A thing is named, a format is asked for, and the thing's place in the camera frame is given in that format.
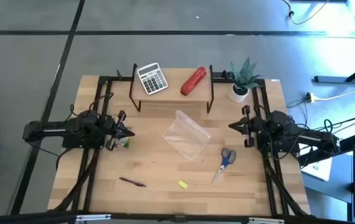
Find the green plant in white pot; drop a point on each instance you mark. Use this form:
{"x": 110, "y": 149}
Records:
{"x": 243, "y": 81}

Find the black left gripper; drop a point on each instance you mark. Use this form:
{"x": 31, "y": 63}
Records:
{"x": 113, "y": 130}

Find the black aluminium table frame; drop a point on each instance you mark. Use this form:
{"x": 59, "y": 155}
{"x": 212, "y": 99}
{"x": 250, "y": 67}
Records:
{"x": 109, "y": 78}

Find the clear plastic lidded container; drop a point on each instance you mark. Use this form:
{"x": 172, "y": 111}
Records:
{"x": 187, "y": 137}

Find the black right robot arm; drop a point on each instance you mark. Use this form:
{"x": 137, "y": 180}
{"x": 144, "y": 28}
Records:
{"x": 314, "y": 137}

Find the red stapler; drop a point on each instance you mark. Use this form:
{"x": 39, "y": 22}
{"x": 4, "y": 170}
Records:
{"x": 193, "y": 81}

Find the yellow sticky note pad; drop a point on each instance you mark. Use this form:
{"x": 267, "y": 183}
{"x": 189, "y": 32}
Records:
{"x": 182, "y": 184}

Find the wooden shelf riser black legs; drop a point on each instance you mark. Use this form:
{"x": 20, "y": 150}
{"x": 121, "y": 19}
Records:
{"x": 174, "y": 93}

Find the white power strip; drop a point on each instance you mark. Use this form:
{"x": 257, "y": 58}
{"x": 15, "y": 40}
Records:
{"x": 310, "y": 97}

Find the black desk stand foot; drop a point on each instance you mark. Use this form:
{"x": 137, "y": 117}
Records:
{"x": 330, "y": 79}

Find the grey desk calculator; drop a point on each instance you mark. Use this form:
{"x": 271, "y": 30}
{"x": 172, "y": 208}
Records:
{"x": 152, "y": 79}

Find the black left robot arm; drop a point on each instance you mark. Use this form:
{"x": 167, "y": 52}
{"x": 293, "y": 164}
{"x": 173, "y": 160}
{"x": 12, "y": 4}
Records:
{"x": 56, "y": 130}

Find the purple pen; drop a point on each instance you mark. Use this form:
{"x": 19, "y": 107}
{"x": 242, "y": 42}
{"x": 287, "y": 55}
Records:
{"x": 132, "y": 182}

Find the black crossbar with silver brackets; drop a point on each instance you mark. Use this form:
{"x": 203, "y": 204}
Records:
{"x": 177, "y": 218}

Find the white flat box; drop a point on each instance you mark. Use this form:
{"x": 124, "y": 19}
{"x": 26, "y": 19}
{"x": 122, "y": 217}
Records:
{"x": 317, "y": 168}

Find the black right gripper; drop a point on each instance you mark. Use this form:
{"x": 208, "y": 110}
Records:
{"x": 251, "y": 127}

